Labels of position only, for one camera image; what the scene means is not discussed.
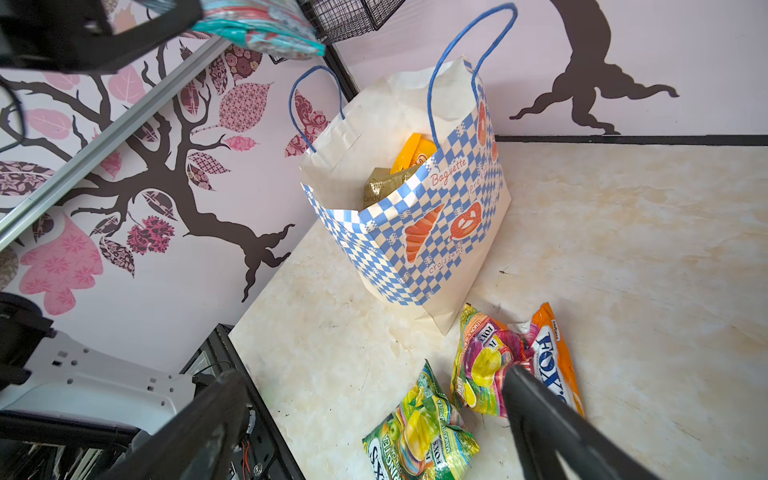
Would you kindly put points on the teal red candy bag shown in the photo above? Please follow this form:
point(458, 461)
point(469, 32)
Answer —
point(275, 27)

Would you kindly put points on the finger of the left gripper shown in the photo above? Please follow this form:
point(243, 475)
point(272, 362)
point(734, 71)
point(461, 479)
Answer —
point(77, 37)

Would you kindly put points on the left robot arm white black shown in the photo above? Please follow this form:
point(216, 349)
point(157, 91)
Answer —
point(52, 385)

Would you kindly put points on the gold snack bag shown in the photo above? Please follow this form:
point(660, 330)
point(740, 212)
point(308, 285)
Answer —
point(381, 183)

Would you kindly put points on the yellow orange snack bag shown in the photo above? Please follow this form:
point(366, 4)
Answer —
point(417, 149)

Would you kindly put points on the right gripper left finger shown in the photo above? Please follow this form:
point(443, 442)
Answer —
point(198, 443)

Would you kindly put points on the left aluminium rail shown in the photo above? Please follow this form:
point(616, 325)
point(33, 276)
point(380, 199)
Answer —
point(17, 220)

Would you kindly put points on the black wire basket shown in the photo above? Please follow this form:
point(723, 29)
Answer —
point(338, 20)

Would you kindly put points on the orange pink Fox's fruits bag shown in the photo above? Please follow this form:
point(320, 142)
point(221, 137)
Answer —
point(488, 348)

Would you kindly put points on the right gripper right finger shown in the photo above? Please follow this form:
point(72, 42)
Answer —
point(548, 433)

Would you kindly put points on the green Fox's candy bag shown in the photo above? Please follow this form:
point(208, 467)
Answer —
point(424, 437)

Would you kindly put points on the blue checkered paper bag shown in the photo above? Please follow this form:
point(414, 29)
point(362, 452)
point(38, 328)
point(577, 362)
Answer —
point(420, 248)

